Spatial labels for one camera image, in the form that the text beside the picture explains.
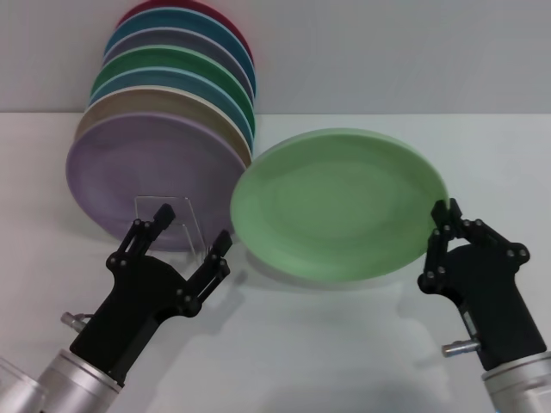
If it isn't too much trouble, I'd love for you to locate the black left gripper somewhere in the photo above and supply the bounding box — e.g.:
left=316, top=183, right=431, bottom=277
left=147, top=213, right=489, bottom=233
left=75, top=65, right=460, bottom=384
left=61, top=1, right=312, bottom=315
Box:
left=68, top=203, right=234, bottom=387

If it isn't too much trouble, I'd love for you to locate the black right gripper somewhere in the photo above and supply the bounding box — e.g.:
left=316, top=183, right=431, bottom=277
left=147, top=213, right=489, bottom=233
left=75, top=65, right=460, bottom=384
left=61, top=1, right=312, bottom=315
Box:
left=416, top=197, right=545, bottom=372

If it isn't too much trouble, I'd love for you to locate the light green plate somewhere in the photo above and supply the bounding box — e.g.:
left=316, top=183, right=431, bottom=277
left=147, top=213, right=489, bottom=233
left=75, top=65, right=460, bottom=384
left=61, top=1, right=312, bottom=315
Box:
left=229, top=127, right=451, bottom=285

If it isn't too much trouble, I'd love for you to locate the lilac plate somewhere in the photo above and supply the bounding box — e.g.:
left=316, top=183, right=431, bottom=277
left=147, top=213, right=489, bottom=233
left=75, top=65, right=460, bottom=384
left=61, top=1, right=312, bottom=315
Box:
left=65, top=112, right=253, bottom=253

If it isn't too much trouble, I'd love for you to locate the beige plate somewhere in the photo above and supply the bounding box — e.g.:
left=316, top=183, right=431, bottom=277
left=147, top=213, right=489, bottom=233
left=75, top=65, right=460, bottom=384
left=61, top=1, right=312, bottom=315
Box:
left=73, top=84, right=254, bottom=169

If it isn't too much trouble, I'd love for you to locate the light blue plate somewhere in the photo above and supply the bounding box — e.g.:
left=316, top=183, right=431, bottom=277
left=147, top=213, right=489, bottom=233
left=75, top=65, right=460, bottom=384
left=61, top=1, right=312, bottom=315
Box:
left=88, top=65, right=256, bottom=156

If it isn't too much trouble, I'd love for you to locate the dark green plate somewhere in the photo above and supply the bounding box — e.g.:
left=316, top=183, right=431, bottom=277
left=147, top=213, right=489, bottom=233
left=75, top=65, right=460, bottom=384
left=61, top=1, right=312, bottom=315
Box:
left=89, top=44, right=257, bottom=139

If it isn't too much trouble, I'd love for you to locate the grey purple plate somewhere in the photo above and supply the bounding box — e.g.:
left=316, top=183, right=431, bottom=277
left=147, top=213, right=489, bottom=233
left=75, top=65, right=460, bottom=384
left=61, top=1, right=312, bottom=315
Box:
left=102, top=28, right=255, bottom=102

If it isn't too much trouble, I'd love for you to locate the teal blue plate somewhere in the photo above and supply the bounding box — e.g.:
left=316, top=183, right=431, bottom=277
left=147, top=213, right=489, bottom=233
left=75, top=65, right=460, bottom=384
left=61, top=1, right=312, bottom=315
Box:
left=102, top=6, right=258, bottom=98

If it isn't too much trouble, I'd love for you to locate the maroon red plate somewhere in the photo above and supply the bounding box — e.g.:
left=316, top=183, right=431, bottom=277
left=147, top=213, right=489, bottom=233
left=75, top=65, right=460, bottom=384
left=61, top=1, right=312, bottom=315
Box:
left=116, top=0, right=256, bottom=65

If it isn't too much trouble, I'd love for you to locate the right gripper cable silver connector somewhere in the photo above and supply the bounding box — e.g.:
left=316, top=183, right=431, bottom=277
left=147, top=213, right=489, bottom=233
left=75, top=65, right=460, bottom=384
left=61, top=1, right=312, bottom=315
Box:
left=442, top=340, right=480, bottom=358

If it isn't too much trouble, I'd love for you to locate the gripper cable silver connector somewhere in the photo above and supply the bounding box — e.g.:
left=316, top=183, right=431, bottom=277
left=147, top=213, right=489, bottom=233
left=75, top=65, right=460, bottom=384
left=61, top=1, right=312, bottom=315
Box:
left=59, top=311, right=94, bottom=330
left=442, top=340, right=480, bottom=358

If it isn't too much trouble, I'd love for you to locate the left gripper cable silver connector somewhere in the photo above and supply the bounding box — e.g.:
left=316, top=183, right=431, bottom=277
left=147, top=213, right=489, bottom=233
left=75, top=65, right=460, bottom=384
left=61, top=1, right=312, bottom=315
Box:
left=59, top=311, right=94, bottom=330

